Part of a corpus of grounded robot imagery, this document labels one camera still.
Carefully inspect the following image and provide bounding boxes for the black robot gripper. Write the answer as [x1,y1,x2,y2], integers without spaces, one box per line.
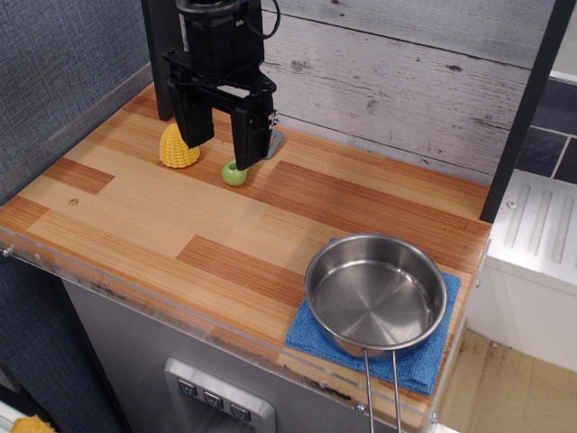
[163,1,276,170]

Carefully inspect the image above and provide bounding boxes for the white toy sink unit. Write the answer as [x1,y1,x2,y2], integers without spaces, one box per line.
[467,170,576,371]

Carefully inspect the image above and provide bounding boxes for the yellow toy corn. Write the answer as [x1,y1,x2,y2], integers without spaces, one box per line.
[159,123,200,169]

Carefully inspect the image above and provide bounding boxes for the grey toy fridge cabinet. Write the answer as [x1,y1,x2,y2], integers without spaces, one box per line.
[60,274,429,433]

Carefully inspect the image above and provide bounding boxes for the black right post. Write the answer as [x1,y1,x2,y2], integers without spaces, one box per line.
[480,0,576,223]

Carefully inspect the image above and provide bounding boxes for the silver metal pot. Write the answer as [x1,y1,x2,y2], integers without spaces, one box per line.
[304,232,448,433]

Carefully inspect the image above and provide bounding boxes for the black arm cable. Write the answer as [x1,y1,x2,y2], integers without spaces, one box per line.
[234,0,281,39]

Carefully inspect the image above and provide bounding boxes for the green handled grey spatula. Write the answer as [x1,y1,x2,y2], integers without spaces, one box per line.
[221,130,284,187]

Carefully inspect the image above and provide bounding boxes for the yellow object bottom left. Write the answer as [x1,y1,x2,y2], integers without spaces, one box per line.
[10,416,55,433]

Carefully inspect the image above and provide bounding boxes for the blue folded cloth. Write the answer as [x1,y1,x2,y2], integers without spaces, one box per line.
[285,271,462,396]

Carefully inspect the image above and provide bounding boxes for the silver dispenser button panel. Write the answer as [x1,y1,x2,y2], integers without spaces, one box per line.
[164,357,277,432]

